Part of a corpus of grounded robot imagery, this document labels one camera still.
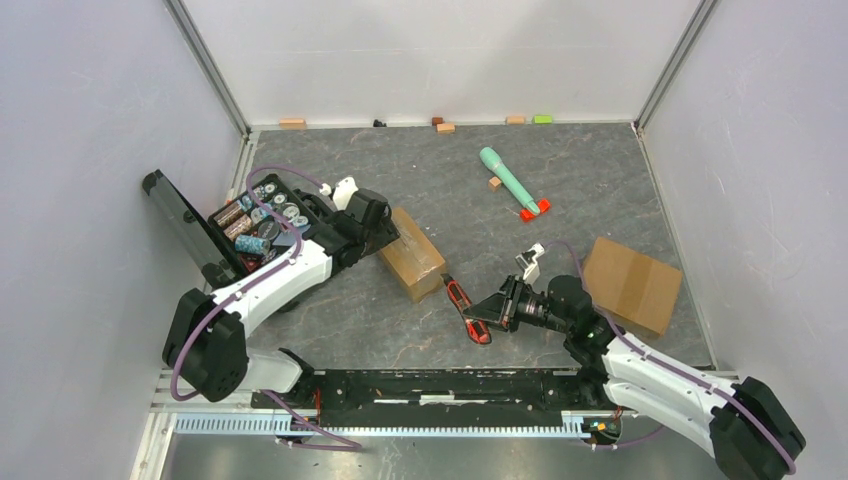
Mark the black case with poker chips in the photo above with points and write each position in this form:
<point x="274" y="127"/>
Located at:
<point x="245" y="236"/>

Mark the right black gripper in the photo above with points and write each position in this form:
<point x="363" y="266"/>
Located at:
<point x="491" y="310"/>

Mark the flat brown cardboard box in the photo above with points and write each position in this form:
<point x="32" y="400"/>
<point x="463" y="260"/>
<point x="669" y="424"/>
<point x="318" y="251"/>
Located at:
<point x="639" y="291"/>

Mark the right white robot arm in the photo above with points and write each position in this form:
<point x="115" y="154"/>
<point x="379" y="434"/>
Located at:
<point x="741" y="424"/>

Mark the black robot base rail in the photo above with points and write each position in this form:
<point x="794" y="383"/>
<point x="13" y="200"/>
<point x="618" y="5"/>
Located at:
<point x="408" y="398"/>

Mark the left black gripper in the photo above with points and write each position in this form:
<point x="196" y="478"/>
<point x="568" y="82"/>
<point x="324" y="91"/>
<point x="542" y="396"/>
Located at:
<point x="387" y="234"/>

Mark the brown cardboard express box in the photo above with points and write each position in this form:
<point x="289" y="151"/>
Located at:
<point x="414" y="261"/>

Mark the green block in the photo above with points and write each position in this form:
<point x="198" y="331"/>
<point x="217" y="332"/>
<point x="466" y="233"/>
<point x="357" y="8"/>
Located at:
<point x="543" y="119"/>

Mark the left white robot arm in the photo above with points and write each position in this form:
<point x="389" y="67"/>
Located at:
<point x="206" y="347"/>

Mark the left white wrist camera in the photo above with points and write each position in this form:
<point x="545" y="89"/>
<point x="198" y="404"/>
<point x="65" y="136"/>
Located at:
<point x="340" y="193"/>

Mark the small brown wooden cube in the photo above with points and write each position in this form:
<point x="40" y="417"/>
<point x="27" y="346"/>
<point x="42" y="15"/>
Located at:
<point x="494" y="183"/>

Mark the tan block far left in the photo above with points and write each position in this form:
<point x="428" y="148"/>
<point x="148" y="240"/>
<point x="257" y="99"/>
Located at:
<point x="292" y="123"/>

